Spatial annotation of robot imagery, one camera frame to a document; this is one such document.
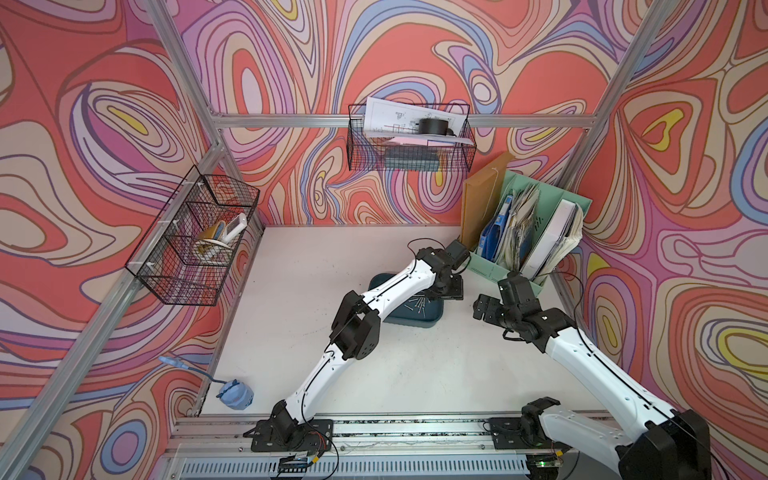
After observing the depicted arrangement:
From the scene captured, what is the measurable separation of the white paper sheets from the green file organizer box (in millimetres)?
282

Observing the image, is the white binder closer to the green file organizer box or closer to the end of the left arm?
the green file organizer box

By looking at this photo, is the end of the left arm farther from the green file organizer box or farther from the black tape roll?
the black tape roll

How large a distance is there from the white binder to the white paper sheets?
342 millimetres

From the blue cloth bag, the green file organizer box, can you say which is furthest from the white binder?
the blue cloth bag

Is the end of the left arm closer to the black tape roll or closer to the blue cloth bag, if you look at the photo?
the black tape roll

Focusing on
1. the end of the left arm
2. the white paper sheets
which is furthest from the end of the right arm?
the white paper sheets

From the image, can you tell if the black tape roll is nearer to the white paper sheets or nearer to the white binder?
the white paper sheets

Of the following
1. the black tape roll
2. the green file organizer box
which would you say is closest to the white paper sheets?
the black tape roll

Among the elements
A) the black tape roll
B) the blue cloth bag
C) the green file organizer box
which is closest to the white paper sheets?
the black tape roll

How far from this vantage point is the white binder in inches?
33.2

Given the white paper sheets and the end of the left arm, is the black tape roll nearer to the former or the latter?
the white paper sheets

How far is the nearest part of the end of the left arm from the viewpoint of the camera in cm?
69

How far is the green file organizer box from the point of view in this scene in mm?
857

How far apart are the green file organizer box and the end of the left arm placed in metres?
0.04
